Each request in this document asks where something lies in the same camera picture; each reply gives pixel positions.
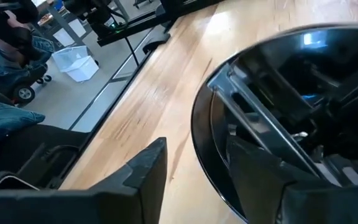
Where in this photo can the white plastic bin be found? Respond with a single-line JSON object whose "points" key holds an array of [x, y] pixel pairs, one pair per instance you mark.
{"points": [[76, 63]]}

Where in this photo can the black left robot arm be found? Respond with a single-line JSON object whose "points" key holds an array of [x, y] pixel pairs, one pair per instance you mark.
{"points": [[95, 12]]}

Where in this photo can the person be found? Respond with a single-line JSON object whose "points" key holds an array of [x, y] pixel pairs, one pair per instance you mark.
{"points": [[5, 46]]}

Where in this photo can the black chair seat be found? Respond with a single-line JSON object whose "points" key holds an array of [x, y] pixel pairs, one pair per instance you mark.
{"points": [[26, 155]]}

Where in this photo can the chrome lamp base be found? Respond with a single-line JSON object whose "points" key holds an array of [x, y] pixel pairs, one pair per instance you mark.
{"points": [[259, 109]]}

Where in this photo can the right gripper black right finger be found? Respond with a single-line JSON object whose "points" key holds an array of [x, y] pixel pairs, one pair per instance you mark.
{"points": [[269, 193]]}

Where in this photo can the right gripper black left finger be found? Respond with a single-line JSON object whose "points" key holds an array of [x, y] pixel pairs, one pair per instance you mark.
{"points": [[120, 199]]}

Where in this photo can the person's leg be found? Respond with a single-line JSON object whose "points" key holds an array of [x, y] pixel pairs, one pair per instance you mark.
{"points": [[2, 118]]}

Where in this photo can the white-edged tablet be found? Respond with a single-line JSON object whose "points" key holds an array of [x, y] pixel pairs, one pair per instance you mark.
{"points": [[14, 184]]}

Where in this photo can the black wheeled chair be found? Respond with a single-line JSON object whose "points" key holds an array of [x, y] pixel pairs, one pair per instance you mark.
{"points": [[25, 91]]}

